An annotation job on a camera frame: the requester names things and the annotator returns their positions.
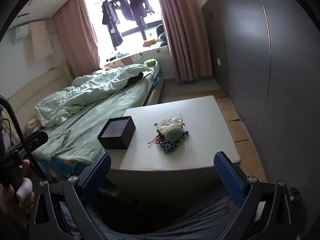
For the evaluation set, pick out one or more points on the dark grey cushion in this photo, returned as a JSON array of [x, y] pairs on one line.
[[161, 35]]

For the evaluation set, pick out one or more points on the thin silver bangle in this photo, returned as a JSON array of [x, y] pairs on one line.
[[175, 114]]

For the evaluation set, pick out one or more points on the black jewelry box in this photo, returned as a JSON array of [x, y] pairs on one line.
[[117, 142]]

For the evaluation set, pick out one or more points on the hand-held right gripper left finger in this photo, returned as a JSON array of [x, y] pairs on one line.
[[100, 173]]

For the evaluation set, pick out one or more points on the light green duvet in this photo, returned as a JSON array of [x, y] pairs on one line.
[[87, 90]]

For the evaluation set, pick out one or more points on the beige headboard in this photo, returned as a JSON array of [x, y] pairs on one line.
[[37, 85]]

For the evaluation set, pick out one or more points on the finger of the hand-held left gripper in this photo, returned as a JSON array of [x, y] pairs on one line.
[[37, 138]]

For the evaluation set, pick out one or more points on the dark hanging garment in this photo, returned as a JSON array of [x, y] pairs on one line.
[[136, 5], [116, 37], [123, 7]]

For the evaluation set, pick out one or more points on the black item on bed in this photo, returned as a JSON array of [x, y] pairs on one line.
[[136, 78]]

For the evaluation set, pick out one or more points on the orange plush toy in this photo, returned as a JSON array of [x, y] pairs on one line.
[[150, 42]]

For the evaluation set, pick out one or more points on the white air conditioner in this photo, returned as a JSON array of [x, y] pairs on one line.
[[21, 32]]

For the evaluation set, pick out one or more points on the person's left hand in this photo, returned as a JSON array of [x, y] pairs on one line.
[[25, 190]]

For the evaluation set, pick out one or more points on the pink curtain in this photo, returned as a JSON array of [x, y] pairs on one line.
[[75, 35], [180, 30]]

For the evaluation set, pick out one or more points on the printed window seat cushion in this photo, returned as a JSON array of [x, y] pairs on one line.
[[130, 60]]

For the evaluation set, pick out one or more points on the small green box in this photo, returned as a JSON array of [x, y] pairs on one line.
[[151, 63]]

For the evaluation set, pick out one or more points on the pile of jewelry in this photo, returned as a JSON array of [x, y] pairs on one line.
[[170, 130]]

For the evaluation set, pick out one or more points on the person's dark pants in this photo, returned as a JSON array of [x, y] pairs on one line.
[[162, 230]]

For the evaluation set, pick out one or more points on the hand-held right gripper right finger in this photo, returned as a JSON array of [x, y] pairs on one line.
[[228, 177]]

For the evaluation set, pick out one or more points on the green bed blanket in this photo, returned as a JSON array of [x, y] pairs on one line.
[[100, 115]]

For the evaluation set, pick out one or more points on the white low table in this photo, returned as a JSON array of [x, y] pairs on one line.
[[205, 130]]

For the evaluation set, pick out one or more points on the grey wardrobe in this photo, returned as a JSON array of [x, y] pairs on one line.
[[250, 55]]

